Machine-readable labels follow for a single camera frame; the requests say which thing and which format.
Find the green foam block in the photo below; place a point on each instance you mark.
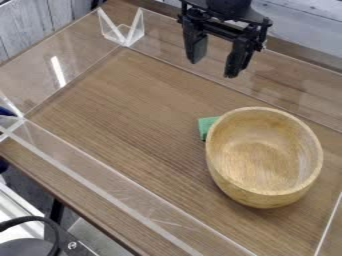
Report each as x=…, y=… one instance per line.
x=203, y=126

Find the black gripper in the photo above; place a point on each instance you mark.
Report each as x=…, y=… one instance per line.
x=229, y=19

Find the clear acrylic corner bracket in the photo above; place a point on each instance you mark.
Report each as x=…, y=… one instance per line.
x=122, y=34

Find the brown wooden bowl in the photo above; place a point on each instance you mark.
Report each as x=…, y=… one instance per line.
x=265, y=156

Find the blue object at left edge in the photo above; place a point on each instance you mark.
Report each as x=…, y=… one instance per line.
x=6, y=112

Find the black table leg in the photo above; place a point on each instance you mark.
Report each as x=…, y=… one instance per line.
x=57, y=211

